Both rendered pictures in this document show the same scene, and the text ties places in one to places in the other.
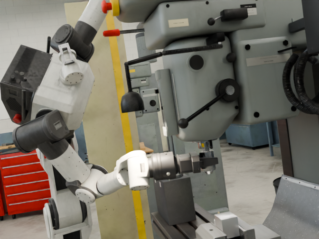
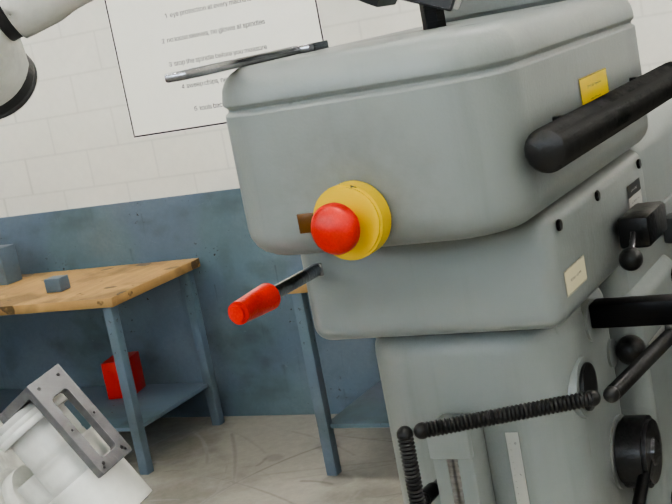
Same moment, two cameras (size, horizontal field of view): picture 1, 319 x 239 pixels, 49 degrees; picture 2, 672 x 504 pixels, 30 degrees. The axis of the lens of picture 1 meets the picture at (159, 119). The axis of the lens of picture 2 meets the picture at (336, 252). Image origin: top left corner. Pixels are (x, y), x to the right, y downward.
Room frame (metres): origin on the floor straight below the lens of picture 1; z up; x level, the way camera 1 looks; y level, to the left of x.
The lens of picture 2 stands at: (0.45, 0.81, 1.91)
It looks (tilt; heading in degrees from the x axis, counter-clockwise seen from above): 10 degrees down; 313
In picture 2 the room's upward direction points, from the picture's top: 11 degrees counter-clockwise
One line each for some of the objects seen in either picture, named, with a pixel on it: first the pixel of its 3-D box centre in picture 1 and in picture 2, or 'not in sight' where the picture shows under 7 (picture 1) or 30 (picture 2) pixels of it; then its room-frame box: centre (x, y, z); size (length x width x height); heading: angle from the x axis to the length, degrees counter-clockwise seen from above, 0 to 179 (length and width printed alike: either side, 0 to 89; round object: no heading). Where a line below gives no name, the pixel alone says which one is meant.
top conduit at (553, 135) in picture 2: not in sight; (616, 108); (1.01, -0.21, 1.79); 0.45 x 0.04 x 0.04; 104
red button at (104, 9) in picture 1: (107, 6); (338, 227); (1.09, 0.11, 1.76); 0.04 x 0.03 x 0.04; 14
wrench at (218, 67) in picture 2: not in sight; (248, 60); (1.21, 0.04, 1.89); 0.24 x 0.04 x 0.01; 107
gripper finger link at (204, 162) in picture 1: (208, 161); not in sight; (1.12, -0.14, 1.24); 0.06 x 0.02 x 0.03; 90
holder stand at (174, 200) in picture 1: (172, 193); not in sight; (1.55, -0.01, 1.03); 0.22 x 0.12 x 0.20; 13
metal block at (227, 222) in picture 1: (226, 225); not in sight; (1.06, -0.16, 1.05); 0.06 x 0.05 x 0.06; 12
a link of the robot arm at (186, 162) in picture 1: (180, 164); not in sight; (1.15, -0.05, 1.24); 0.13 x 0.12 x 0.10; 0
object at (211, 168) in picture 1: (207, 161); not in sight; (1.15, -0.14, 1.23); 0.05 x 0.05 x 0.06
